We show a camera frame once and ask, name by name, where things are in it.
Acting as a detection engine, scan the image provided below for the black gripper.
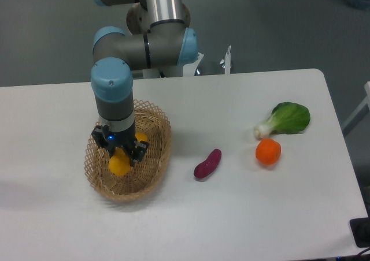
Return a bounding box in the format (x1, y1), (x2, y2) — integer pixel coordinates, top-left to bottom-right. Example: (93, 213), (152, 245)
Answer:
(91, 124), (149, 167)

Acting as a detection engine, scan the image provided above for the orange fruit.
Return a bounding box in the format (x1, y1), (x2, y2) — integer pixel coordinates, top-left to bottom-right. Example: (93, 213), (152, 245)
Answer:
(255, 139), (282, 166)

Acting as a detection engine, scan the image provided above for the black device at table edge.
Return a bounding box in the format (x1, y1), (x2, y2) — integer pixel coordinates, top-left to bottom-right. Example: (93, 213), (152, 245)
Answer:
(349, 218), (369, 248)

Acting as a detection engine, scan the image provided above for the purple sweet potato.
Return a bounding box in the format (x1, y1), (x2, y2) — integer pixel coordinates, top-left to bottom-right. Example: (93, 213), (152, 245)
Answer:
(193, 148), (222, 180)

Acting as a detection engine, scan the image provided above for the white table leg bracket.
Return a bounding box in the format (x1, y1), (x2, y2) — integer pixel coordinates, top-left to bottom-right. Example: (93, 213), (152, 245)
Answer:
(341, 82), (369, 137)

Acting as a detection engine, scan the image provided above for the woven wicker basket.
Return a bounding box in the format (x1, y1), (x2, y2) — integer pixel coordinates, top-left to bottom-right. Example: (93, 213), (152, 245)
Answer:
(84, 99), (171, 202)

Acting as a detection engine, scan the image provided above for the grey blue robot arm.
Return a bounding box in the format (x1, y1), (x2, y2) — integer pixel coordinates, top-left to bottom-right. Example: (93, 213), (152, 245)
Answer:
(91, 0), (198, 168)

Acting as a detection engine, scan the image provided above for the white metal base frame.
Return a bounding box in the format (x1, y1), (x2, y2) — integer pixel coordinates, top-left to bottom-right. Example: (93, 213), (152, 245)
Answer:
(131, 44), (234, 79)

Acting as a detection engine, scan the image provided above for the green bok choy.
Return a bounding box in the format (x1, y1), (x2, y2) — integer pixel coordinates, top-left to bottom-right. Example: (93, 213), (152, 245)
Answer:
(253, 102), (310, 140)

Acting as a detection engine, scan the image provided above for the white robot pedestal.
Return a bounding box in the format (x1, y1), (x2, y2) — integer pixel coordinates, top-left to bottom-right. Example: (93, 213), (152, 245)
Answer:
(142, 69), (161, 79)

